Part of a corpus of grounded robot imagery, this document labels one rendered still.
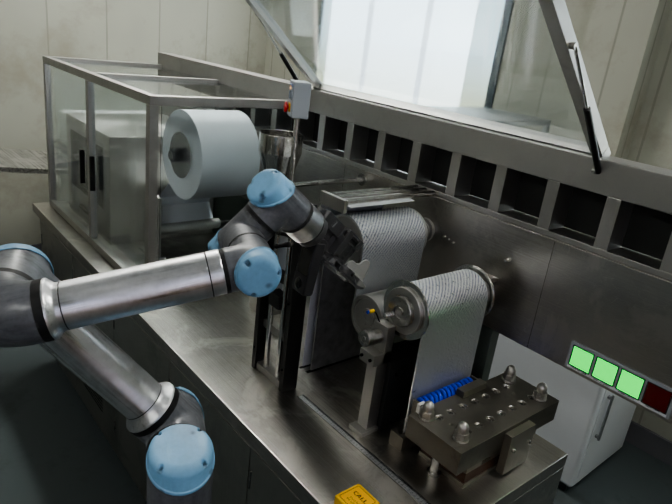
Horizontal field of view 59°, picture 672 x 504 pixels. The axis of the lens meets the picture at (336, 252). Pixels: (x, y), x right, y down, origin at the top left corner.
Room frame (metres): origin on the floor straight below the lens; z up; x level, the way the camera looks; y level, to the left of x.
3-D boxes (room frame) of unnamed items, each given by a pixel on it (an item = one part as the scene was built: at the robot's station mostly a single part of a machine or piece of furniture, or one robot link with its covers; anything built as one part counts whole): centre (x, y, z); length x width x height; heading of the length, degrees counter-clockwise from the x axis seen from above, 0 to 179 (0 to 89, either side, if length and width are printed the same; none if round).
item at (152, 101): (2.47, 0.83, 1.25); 1.19 x 0.57 x 0.70; 42
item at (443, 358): (1.32, -0.31, 1.11); 0.23 x 0.01 x 0.18; 132
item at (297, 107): (1.71, 0.17, 1.66); 0.07 x 0.07 x 0.10; 17
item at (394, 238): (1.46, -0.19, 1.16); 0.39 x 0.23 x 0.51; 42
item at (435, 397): (1.30, -0.33, 1.03); 0.21 x 0.04 x 0.03; 132
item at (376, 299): (1.45, -0.19, 1.18); 0.26 x 0.12 x 0.12; 132
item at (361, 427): (1.28, -0.13, 1.05); 0.06 x 0.05 x 0.31; 132
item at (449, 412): (1.25, -0.42, 1.00); 0.40 x 0.16 x 0.06; 132
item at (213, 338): (2.00, 0.42, 0.88); 2.52 x 0.66 x 0.04; 42
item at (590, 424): (2.58, -1.19, 0.63); 0.63 x 0.54 x 1.25; 43
